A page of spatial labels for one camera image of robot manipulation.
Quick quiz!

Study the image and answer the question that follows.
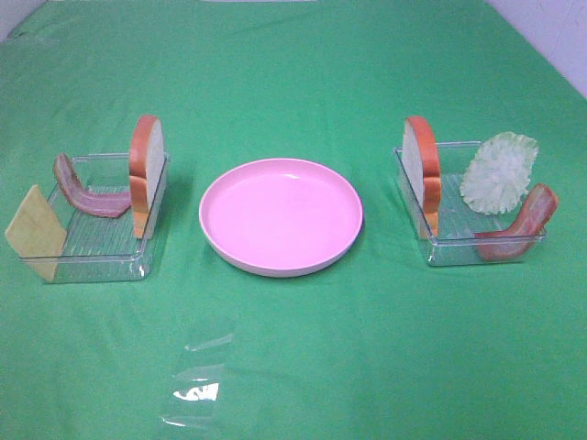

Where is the toast bread slice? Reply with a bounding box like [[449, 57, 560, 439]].
[[128, 115, 165, 238], [402, 115, 442, 237]]

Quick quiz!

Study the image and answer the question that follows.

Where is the bacon strip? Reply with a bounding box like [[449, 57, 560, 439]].
[[474, 183, 559, 261], [52, 153, 131, 218]]

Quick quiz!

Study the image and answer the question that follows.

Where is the green lettuce leaf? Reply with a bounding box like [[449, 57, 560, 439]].
[[460, 131, 538, 215]]

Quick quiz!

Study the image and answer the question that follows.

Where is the pink round plate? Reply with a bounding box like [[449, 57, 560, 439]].
[[199, 158, 363, 278]]

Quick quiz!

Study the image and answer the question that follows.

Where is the green tablecloth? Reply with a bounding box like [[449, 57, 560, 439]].
[[1, 1, 586, 439]]

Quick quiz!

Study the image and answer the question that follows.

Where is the left clear plastic tray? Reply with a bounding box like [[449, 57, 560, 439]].
[[18, 152, 171, 285]]

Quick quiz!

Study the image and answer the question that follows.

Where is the clear plastic film sheet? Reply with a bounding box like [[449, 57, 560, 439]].
[[160, 318, 234, 439]]

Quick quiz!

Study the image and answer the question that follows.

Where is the yellow cheese slice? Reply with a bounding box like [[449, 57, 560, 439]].
[[5, 184, 67, 259]]

